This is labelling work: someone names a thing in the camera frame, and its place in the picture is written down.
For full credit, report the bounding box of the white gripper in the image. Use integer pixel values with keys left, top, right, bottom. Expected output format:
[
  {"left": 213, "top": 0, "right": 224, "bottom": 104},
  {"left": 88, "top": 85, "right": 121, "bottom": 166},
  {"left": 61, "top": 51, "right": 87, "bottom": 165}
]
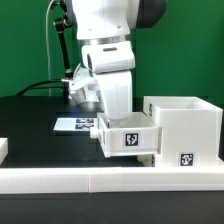
[{"left": 81, "top": 41, "right": 135, "bottom": 120}]

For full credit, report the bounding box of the white drawer box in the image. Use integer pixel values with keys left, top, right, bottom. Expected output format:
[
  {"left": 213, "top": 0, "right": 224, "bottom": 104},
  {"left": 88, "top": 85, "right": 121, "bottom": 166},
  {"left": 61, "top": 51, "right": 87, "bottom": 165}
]
[
  {"left": 90, "top": 112, "right": 159, "bottom": 157},
  {"left": 137, "top": 155, "right": 155, "bottom": 167}
]

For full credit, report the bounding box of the white front drawer box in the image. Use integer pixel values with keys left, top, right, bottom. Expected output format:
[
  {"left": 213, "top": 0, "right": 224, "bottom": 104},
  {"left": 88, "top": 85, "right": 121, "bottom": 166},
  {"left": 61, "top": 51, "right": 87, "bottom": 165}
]
[{"left": 137, "top": 155, "right": 155, "bottom": 167}]

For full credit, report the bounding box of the white drawer cabinet frame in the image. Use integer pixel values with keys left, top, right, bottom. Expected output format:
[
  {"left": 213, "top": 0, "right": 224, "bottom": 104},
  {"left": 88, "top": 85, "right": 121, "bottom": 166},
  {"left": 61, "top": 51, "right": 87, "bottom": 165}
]
[{"left": 143, "top": 96, "right": 223, "bottom": 167}]

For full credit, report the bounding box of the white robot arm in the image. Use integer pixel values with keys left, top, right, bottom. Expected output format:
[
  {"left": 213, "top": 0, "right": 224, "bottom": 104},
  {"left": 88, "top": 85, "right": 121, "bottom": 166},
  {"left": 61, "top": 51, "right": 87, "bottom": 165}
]
[{"left": 54, "top": 0, "right": 167, "bottom": 122}]

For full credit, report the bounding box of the marker tag sheet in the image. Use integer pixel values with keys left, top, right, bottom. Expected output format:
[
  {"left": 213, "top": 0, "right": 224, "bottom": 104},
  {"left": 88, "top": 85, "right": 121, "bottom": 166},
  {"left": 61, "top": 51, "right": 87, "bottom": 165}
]
[{"left": 54, "top": 118, "right": 97, "bottom": 131}]

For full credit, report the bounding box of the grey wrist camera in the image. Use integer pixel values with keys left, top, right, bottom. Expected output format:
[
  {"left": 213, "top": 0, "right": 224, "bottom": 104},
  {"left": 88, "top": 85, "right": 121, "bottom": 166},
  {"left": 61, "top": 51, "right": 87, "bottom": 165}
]
[{"left": 69, "top": 65, "right": 99, "bottom": 105}]

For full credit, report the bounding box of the black cable bundle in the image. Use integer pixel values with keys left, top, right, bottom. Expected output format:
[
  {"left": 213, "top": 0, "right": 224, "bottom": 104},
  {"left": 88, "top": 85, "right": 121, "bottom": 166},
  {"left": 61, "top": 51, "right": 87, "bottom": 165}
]
[{"left": 15, "top": 78, "right": 75, "bottom": 98}]

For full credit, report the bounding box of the white front fence rail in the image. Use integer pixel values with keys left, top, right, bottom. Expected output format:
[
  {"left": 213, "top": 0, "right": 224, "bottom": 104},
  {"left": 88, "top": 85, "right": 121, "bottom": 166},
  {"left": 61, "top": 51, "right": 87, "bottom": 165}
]
[{"left": 0, "top": 166, "right": 224, "bottom": 194}]

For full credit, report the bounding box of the white fence rail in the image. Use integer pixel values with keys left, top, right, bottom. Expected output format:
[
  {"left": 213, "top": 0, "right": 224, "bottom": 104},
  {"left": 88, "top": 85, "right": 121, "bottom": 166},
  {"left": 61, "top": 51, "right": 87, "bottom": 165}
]
[
  {"left": 0, "top": 166, "right": 224, "bottom": 194},
  {"left": 0, "top": 138, "right": 8, "bottom": 165}
]

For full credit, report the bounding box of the white left fence rail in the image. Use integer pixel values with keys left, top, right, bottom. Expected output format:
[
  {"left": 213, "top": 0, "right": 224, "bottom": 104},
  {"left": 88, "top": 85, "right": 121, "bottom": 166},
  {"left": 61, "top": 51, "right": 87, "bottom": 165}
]
[{"left": 0, "top": 138, "right": 8, "bottom": 165}]

